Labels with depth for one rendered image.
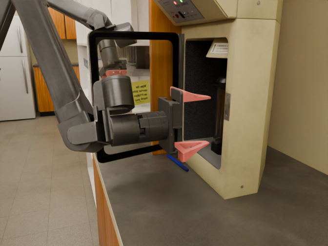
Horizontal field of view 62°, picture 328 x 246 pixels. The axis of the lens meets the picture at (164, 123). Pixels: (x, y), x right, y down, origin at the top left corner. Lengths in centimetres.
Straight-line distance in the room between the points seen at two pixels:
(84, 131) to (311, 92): 83
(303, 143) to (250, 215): 47
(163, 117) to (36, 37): 30
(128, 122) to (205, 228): 33
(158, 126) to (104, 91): 12
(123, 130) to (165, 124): 8
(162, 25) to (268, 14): 39
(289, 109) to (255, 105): 44
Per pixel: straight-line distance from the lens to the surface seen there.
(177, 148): 56
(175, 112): 50
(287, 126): 119
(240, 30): 70
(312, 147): 112
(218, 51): 80
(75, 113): 52
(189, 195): 81
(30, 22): 64
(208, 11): 72
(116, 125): 49
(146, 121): 50
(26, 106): 561
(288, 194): 88
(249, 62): 72
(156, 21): 100
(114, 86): 51
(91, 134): 49
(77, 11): 106
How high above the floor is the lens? 135
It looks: 16 degrees down
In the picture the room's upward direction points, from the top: straight up
